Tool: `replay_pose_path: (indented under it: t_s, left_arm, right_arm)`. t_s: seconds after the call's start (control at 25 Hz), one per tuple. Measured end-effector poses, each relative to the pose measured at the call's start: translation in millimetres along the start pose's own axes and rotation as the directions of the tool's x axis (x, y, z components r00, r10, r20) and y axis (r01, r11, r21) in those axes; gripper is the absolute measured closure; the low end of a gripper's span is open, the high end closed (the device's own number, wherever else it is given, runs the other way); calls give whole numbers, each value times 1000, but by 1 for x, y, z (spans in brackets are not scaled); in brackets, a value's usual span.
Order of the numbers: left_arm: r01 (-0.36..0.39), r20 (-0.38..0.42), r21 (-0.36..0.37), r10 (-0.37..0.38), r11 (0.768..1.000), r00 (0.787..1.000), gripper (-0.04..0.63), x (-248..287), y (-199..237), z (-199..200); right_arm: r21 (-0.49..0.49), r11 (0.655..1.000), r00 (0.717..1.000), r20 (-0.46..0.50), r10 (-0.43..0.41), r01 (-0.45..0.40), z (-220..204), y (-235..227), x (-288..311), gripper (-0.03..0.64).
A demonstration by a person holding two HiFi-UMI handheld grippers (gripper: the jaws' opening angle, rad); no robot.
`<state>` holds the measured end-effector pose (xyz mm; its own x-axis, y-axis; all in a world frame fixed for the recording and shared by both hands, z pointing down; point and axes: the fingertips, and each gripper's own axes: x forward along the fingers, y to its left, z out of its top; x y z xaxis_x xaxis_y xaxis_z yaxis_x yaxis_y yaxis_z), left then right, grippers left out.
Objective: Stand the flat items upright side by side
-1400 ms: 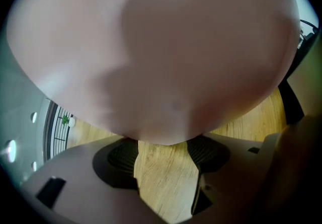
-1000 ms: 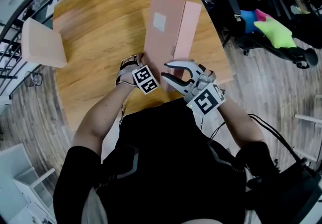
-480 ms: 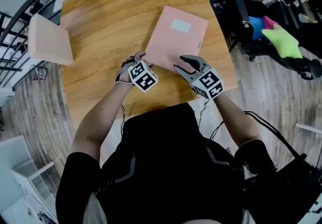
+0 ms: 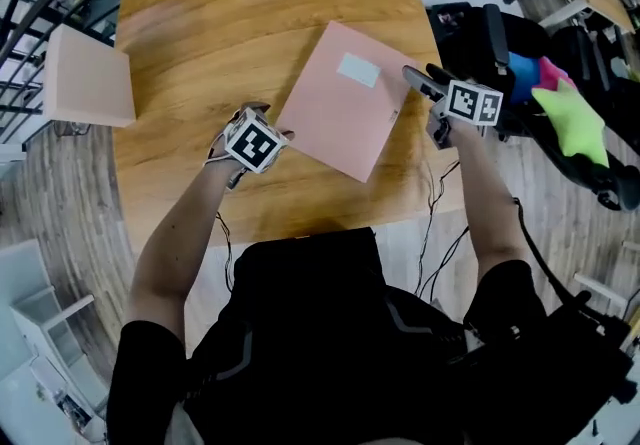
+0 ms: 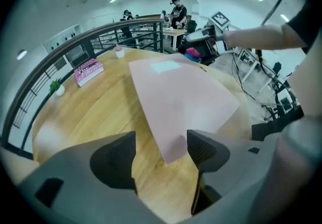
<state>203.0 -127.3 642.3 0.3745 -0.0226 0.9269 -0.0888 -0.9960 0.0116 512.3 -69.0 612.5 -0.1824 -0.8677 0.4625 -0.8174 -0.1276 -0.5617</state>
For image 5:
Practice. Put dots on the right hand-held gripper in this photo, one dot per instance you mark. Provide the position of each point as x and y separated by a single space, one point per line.
221 18

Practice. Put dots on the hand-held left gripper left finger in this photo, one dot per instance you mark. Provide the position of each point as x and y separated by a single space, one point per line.
110 160

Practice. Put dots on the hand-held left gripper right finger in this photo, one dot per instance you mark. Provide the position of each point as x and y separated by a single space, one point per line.
206 150

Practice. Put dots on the pink box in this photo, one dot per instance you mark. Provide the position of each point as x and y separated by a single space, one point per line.
181 97

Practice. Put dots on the person's right forearm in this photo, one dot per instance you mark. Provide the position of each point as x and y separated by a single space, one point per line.
264 38

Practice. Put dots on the pink cushion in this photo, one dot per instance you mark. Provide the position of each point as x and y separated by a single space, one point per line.
193 52

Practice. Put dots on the black office chair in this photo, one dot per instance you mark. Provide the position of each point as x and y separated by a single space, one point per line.
208 54

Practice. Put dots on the light wooden side table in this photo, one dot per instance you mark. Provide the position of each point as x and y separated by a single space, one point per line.
176 32

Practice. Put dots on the small green potted plant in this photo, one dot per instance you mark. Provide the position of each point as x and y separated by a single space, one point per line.
57 88

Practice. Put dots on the pink book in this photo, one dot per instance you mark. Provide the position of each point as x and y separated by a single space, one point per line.
89 72

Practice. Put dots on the person's black shirt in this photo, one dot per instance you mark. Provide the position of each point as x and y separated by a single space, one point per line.
304 24

